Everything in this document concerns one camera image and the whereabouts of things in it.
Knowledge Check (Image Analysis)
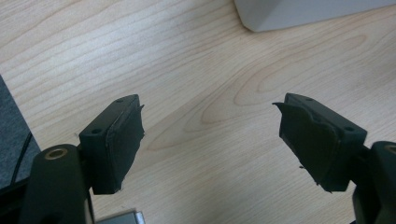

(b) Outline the black cable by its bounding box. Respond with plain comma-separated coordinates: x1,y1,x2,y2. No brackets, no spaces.
9,132,34,188

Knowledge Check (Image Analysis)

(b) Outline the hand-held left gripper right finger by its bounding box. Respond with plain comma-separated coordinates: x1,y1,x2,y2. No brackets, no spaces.
272,92,369,194

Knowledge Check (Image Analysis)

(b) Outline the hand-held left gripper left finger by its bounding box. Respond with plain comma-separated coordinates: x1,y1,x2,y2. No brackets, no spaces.
78,93,146,196

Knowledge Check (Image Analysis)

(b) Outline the white box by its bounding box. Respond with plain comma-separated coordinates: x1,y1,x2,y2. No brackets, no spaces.
233,0,396,34

